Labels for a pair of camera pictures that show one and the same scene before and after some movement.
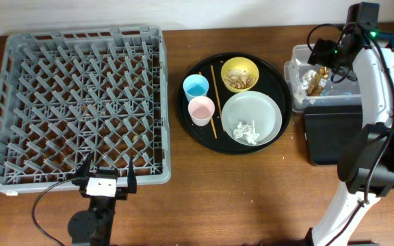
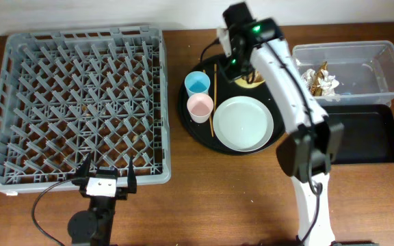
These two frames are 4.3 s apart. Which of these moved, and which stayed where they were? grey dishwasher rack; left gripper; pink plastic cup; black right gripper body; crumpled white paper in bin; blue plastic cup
Moved: black right gripper body
Stayed: crumpled white paper in bin; left gripper; grey dishwasher rack; blue plastic cup; pink plastic cup
